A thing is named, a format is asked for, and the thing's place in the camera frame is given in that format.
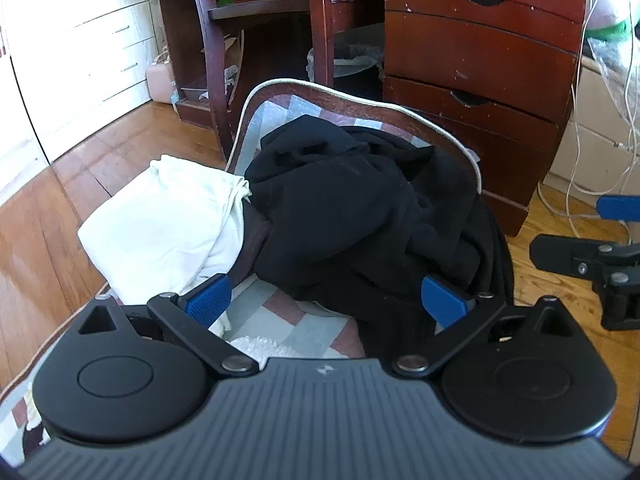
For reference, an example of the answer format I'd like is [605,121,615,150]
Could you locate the beige side cabinet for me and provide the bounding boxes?
[544,55,640,197]

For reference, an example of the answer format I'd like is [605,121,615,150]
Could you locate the dark wooden desk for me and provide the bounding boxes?
[122,0,590,239]

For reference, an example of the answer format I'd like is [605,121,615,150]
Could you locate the white garment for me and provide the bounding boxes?
[77,155,253,307]

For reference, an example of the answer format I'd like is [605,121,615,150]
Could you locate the white fluffy towel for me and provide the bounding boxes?
[226,334,287,362]

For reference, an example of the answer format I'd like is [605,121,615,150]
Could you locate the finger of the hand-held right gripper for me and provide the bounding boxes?
[596,194,640,222]
[529,234,640,332]

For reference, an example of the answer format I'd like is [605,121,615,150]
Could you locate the trash bin with plastic liner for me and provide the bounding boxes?
[306,25,387,102]

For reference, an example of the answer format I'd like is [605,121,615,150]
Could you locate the beige plastic jug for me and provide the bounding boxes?
[145,52,177,105]

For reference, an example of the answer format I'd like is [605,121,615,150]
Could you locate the black garment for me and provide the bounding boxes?
[243,114,515,357]

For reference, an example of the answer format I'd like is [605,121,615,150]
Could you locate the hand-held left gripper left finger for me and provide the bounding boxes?
[77,274,261,377]

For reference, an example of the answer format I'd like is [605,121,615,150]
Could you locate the dark wooden chair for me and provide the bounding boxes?
[184,0,337,162]

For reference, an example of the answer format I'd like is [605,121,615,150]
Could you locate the checkered mat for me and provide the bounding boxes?
[0,77,516,466]

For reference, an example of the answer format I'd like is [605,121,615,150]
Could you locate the white cable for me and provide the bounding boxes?
[537,0,640,241]

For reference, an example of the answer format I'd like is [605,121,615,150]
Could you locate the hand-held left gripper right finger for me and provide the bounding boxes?
[392,274,578,379]

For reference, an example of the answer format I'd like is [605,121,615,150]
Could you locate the clear plastic bag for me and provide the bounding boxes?
[586,35,640,123]

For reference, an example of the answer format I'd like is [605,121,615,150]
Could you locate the white drawer cabinet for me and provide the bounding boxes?
[0,0,162,163]

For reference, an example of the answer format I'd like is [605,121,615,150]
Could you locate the dark wooden desk drawer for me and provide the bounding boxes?
[384,76,560,211]
[384,10,582,126]
[384,0,586,57]

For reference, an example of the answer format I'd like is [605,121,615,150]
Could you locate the cardboard sheets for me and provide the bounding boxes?
[200,30,247,107]

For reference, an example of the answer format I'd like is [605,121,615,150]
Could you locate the green plastic item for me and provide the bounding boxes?
[586,19,635,45]

